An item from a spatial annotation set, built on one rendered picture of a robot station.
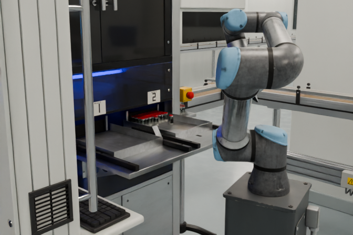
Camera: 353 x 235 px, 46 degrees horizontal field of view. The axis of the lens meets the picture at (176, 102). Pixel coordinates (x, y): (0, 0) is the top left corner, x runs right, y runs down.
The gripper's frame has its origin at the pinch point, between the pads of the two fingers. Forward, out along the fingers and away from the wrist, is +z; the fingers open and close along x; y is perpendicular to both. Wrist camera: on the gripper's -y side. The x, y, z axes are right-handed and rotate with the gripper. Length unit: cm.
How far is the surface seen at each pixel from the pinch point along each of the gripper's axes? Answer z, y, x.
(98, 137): -3, -67, -14
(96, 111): -14, -60, -18
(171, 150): 9.9, -32.4, -10.9
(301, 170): 45, -25, 106
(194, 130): 4.3, -34.6, 13.0
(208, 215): 67, -100, 108
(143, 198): 31, -74, 13
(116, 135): -2, -63, -7
